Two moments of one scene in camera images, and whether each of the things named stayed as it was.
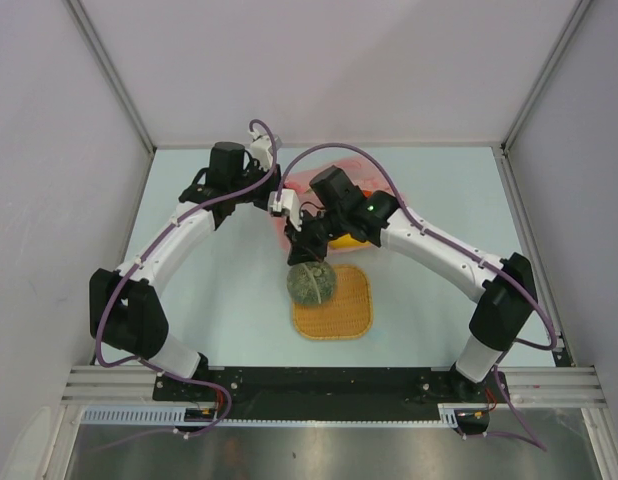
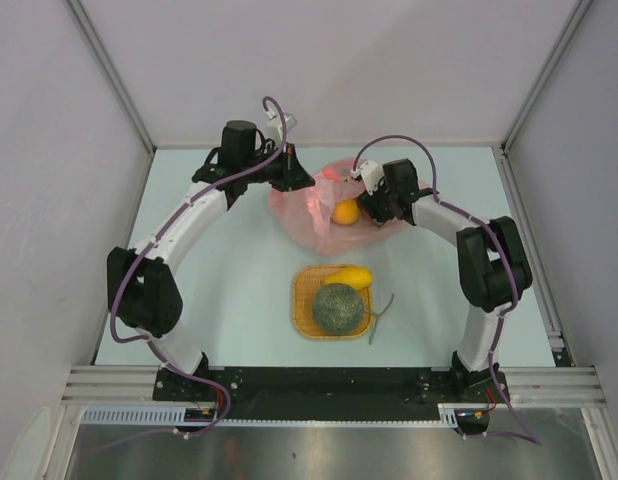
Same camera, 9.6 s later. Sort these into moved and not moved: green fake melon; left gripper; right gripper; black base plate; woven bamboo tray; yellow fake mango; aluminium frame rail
Moved: yellow fake mango; woven bamboo tray; green fake melon; right gripper; left gripper
Not moved: black base plate; aluminium frame rail
